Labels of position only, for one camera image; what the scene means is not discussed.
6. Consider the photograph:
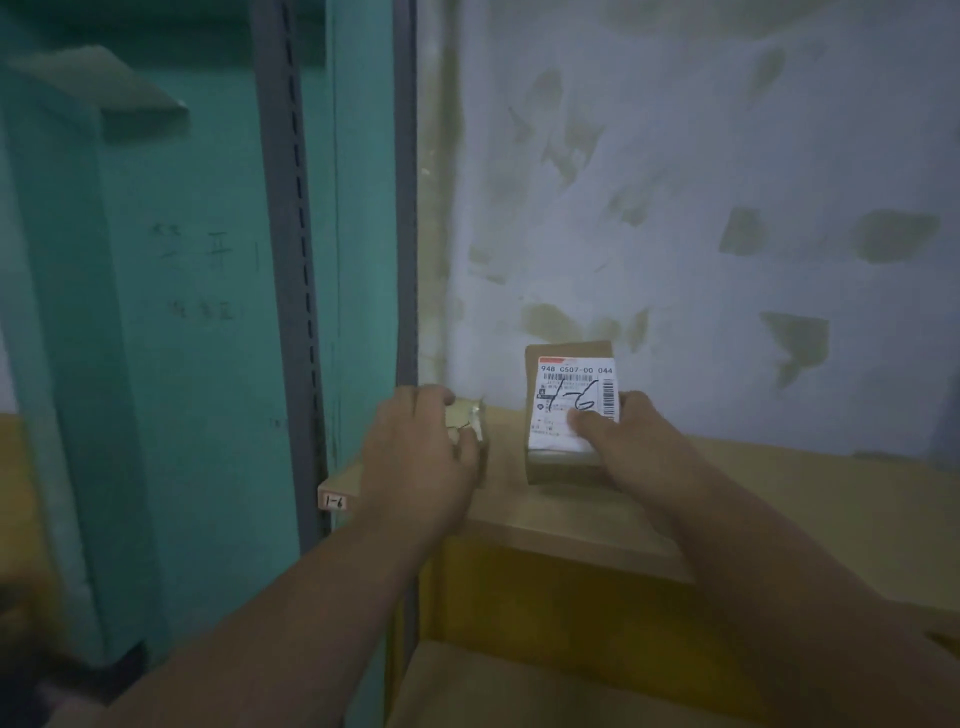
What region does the person's right hand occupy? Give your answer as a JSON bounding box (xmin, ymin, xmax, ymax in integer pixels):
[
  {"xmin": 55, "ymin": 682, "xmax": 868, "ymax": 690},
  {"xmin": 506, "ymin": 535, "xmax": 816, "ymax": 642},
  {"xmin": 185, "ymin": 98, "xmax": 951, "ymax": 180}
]
[{"xmin": 566, "ymin": 389, "xmax": 733, "ymax": 526}]

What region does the person's left hand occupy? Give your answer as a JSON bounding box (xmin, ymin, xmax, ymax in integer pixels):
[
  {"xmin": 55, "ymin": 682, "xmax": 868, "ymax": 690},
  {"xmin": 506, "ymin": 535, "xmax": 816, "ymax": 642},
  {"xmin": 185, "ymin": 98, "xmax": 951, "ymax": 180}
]
[{"xmin": 359, "ymin": 386, "xmax": 481, "ymax": 541}]

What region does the small tape-wrapped box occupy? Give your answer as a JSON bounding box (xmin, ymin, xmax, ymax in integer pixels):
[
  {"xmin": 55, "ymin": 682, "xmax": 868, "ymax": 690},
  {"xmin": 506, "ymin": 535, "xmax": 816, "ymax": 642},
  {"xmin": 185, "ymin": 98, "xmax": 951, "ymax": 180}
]
[{"xmin": 442, "ymin": 397, "xmax": 490, "ymax": 489}]

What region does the small box red-topped label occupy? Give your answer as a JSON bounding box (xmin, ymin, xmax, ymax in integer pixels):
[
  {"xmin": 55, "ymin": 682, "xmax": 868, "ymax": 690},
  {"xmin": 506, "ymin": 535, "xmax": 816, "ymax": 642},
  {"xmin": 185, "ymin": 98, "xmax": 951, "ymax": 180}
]
[{"xmin": 522, "ymin": 341, "xmax": 622, "ymax": 487}]

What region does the metal shelving rack with boards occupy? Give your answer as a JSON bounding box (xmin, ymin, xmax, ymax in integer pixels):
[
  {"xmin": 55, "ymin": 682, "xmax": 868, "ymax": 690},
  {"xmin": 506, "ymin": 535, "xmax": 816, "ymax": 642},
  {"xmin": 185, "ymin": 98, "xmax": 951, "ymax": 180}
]
[{"xmin": 251, "ymin": 0, "xmax": 960, "ymax": 728}]

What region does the person's left forearm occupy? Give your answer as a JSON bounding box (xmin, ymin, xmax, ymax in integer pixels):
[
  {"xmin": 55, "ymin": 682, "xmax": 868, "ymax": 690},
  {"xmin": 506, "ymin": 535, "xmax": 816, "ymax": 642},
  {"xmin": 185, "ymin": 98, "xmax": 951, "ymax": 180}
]
[{"xmin": 97, "ymin": 509, "xmax": 466, "ymax": 728}]

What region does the person's right forearm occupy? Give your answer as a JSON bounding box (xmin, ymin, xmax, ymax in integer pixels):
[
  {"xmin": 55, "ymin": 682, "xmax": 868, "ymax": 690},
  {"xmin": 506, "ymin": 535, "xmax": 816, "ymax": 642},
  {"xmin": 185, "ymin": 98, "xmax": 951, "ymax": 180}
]
[{"xmin": 644, "ymin": 464, "xmax": 960, "ymax": 728}]

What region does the teal wooden panel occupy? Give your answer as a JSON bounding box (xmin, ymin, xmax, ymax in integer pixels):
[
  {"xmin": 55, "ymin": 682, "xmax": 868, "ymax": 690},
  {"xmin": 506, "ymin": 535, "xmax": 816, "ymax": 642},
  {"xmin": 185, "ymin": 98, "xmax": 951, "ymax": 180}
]
[{"xmin": 0, "ymin": 0, "xmax": 399, "ymax": 669}]

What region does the beige paper scrap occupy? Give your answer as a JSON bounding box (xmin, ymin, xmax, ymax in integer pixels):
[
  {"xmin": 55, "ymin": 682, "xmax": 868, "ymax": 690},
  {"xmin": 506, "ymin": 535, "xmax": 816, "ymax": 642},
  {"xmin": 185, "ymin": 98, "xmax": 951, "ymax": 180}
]
[{"xmin": 5, "ymin": 44, "xmax": 190, "ymax": 118}]

